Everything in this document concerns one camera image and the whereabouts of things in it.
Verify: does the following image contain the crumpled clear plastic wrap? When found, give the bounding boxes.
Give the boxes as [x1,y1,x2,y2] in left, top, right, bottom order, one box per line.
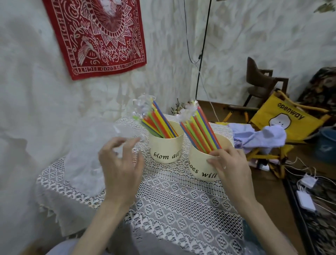
[241,220,267,255]

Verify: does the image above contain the person's left hand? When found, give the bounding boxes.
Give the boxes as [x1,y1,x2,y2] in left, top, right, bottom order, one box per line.
[98,137,145,208]

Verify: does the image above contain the person's right hand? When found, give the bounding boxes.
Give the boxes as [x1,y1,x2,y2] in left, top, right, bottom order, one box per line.
[206,147,257,207]

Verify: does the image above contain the dark patterned rug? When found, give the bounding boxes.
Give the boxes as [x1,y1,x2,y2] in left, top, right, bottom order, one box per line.
[283,171,336,255]

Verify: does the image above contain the dark floral fabric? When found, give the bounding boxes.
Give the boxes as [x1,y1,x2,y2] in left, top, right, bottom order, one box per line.
[298,67,336,117]

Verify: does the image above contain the thin white hanging cable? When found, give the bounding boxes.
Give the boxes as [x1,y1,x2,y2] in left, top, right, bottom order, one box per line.
[194,63,220,122]

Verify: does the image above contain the white lace tablecloth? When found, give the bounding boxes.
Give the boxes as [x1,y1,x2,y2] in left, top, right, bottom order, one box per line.
[36,113,246,255]

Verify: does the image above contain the pack of colourful straws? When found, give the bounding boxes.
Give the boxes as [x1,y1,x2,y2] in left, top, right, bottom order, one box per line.
[175,100,222,154]
[132,95,179,139]

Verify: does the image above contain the clear plastic bag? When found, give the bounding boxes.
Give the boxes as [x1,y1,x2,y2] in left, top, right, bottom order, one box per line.
[64,118,143,196]

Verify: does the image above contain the dark brown wooden chair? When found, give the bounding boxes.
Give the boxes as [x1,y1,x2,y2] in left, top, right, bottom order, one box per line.
[243,57,289,108]

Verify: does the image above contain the small white power adapter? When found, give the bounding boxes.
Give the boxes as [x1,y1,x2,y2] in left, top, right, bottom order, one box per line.
[300,174,317,189]

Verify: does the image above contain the person's left forearm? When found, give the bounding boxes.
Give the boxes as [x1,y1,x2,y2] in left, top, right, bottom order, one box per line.
[70,199,132,255]

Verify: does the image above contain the thin black cable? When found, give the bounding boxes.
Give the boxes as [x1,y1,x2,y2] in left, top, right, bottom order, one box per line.
[183,0,201,65]

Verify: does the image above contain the person's right forearm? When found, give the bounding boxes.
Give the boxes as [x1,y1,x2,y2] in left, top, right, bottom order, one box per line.
[232,196,299,255]

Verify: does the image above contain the red patterned wall tapestry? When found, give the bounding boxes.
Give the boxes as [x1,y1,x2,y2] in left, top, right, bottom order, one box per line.
[42,0,147,81]

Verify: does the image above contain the cream printed cup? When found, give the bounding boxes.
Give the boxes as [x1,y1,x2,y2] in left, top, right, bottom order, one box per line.
[148,120,184,164]
[188,133,233,182]

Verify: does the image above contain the small dried plant sprig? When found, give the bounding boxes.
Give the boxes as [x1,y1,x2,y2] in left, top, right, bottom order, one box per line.
[170,98,186,116]

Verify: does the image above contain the blue plastic bucket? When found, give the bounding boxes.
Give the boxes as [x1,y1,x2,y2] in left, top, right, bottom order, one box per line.
[314,127,336,164]

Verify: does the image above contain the black stand pole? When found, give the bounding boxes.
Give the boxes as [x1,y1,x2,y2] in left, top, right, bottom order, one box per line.
[195,0,212,100]

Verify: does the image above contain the lavender crumpled cloth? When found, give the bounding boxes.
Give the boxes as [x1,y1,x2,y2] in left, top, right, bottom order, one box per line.
[228,123,287,155]

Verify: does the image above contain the white charger cable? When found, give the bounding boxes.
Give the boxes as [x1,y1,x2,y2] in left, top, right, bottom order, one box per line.
[284,157,336,186]

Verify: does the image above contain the yellow folding fabric chair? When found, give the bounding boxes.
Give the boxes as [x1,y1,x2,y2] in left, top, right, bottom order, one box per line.
[223,90,332,180]

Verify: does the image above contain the large white power adapter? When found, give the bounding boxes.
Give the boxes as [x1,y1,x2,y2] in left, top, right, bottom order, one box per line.
[296,190,317,213]

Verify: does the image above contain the green leaves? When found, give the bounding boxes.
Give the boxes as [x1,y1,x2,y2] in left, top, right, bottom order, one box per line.
[313,0,336,13]

